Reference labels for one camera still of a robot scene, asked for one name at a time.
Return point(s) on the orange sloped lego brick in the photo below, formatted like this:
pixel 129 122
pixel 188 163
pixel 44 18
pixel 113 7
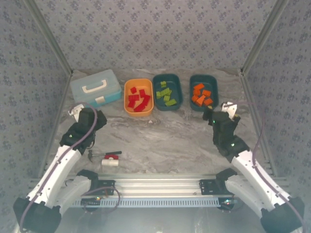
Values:
pixel 201 100

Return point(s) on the small orange lego brick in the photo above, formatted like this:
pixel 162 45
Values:
pixel 194 98
pixel 196 92

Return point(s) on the wide orange lego brick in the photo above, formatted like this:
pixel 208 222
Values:
pixel 199 87

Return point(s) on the long green lego brick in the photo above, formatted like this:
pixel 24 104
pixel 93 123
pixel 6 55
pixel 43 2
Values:
pixel 170 103

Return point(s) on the wide green lego brick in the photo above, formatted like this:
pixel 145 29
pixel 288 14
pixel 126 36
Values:
pixel 164 92

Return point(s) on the wide red lego brick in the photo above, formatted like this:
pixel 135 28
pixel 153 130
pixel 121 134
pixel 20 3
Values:
pixel 133 97

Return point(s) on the long red lego brick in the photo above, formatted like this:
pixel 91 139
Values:
pixel 141 107

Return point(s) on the small red lego brick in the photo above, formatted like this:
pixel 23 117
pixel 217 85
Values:
pixel 133 90

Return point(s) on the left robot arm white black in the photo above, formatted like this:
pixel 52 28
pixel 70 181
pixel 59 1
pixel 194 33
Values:
pixel 56 167

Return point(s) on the dark green plastic bin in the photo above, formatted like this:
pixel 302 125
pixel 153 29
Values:
pixel 175 83
pixel 209 81

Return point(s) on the orange plastic bin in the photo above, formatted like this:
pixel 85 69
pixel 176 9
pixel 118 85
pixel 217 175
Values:
pixel 143 83

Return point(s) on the black controller board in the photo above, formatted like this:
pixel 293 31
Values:
pixel 91 201
pixel 228 202

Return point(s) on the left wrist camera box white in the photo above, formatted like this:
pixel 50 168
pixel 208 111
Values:
pixel 74 111

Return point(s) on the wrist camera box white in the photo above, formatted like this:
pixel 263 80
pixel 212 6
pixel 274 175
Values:
pixel 229 109
pixel 74 111

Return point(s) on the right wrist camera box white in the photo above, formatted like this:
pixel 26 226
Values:
pixel 229 109

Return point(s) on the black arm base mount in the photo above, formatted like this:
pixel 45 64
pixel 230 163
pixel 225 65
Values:
pixel 207 187
pixel 107 188

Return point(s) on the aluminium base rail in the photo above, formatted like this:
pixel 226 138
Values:
pixel 158 184

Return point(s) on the aluminium frame post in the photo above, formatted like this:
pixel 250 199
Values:
pixel 262 36
pixel 50 36

